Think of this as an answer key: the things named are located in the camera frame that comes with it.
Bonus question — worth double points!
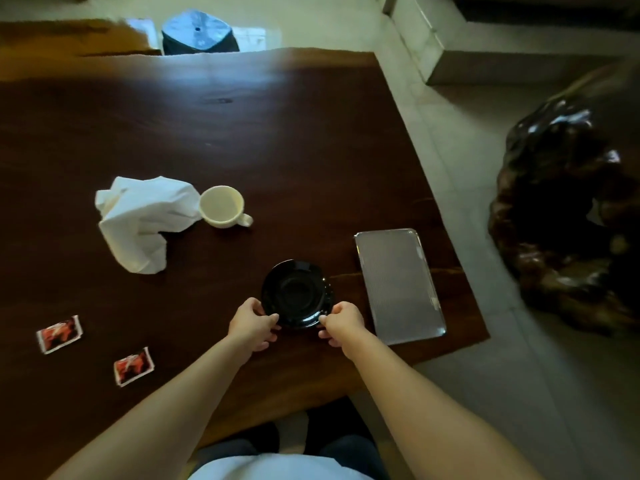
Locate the white crumpled cloth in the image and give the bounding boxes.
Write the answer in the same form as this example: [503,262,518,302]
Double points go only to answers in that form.
[95,176,202,275]

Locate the person's black shoe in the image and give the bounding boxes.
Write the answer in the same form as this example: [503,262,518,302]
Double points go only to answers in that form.
[220,422,281,455]

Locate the silver rectangular tray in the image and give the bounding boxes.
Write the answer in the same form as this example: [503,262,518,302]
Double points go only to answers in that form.
[354,228,447,346]

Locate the white stone step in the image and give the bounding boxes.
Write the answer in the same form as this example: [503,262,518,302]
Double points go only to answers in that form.
[382,0,640,86]

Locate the red sachet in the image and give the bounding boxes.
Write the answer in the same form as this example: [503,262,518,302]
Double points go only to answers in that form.
[113,347,155,388]
[36,315,84,355]

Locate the person's left hand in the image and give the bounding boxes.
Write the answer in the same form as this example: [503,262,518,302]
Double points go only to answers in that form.
[228,297,282,353]

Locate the black saucer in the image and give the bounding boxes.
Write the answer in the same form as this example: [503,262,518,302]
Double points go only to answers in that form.
[261,260,334,329]

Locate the white cup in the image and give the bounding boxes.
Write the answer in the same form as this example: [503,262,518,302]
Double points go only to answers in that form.
[199,185,254,229]

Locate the person's right forearm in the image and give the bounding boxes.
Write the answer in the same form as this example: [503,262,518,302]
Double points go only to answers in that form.
[342,327,543,480]

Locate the person's white shirt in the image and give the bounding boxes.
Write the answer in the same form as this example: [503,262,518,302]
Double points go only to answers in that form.
[187,453,376,480]

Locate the person's left forearm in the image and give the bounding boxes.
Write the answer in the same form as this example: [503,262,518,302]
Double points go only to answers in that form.
[49,335,253,480]

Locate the blue drum stool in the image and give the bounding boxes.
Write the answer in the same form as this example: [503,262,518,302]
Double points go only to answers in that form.
[161,9,240,56]

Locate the person's right hand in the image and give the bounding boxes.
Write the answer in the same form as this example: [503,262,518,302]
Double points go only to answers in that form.
[318,301,367,348]

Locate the dark carved wooden stool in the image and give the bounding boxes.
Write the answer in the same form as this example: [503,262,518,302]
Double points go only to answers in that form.
[488,57,640,335]

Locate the person's dark trousers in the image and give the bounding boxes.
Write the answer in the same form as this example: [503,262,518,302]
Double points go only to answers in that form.
[192,435,391,480]

